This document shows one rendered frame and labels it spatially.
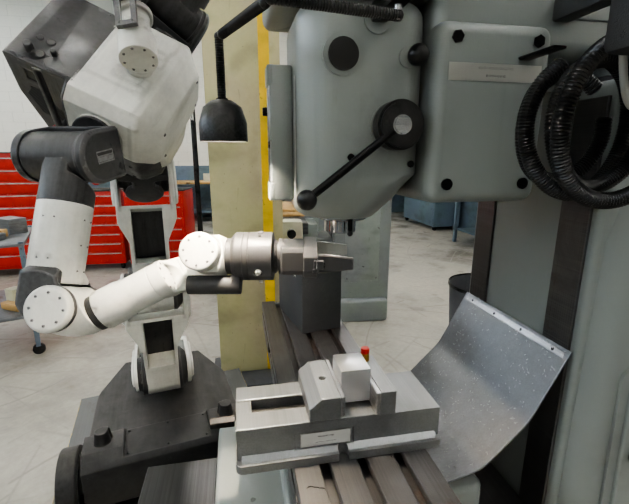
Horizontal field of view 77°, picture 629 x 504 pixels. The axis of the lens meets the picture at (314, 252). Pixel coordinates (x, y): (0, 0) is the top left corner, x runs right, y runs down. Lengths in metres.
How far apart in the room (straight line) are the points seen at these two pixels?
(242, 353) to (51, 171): 2.06
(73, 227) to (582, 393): 0.93
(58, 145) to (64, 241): 0.17
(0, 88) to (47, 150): 9.96
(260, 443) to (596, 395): 0.57
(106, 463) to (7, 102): 9.78
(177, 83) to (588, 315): 0.89
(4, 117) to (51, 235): 9.97
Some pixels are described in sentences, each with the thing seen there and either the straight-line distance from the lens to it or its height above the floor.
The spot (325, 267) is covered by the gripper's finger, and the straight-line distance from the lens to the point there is 0.67.
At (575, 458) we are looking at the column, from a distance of 0.93.
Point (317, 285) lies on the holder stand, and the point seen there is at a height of 1.06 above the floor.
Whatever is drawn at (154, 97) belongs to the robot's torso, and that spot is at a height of 1.53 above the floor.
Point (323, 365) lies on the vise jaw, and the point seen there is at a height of 1.04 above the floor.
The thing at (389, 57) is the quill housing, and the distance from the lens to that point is 0.64.
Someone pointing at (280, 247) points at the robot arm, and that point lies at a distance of 0.70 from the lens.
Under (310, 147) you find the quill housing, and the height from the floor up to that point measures 1.42.
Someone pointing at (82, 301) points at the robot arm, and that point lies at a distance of 0.79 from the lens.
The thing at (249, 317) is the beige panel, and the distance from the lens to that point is 2.60.
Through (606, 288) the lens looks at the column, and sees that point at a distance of 0.80.
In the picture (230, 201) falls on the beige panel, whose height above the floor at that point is 1.15.
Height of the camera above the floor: 1.41
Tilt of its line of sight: 14 degrees down
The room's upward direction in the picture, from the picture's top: straight up
